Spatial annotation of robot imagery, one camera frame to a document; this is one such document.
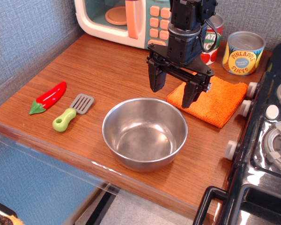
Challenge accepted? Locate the red toy chili pepper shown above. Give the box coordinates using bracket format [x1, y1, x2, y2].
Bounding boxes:
[29, 82, 67, 115]

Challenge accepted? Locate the white stove knob lower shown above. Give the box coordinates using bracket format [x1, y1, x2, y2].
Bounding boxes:
[224, 140, 238, 161]

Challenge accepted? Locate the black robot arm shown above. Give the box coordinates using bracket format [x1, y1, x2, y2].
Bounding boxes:
[147, 0, 218, 108]

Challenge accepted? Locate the orange folded cloth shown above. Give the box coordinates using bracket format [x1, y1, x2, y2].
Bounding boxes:
[166, 76, 248, 128]

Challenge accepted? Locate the white stove knob middle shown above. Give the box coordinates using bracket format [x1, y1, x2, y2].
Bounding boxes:
[240, 100, 251, 117]

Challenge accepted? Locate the tomato sauce can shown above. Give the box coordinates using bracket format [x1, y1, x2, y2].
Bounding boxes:
[201, 14, 224, 65]

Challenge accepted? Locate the toy microwave oven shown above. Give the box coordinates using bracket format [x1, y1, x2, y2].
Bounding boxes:
[74, 0, 171, 49]

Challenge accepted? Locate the orange fuzzy object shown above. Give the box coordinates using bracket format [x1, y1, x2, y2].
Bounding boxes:
[0, 212, 24, 225]

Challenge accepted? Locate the clear acrylic barrier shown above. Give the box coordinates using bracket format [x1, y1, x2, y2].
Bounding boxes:
[0, 123, 197, 225]

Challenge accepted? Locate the white stove knob upper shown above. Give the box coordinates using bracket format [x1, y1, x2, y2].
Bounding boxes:
[246, 82, 258, 98]

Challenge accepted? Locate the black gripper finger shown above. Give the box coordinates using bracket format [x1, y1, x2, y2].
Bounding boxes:
[182, 82, 202, 109]
[148, 60, 167, 92]

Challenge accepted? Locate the black toy stove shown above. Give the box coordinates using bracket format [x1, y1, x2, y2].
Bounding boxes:
[193, 43, 281, 225]

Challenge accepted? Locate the pineapple slices can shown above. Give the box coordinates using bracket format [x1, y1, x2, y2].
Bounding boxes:
[222, 31, 266, 76]

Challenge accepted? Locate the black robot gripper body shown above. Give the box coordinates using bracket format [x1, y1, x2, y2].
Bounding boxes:
[147, 23, 214, 91]

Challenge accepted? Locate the white stove knob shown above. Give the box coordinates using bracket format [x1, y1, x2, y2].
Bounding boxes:
[224, 140, 238, 161]
[240, 100, 251, 117]
[246, 82, 258, 98]

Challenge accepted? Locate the silver metal pot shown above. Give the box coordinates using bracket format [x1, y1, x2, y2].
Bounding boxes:
[102, 97, 188, 173]

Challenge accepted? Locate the green handled grey toy spatula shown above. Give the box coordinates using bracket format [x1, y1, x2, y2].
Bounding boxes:
[52, 93, 94, 132]

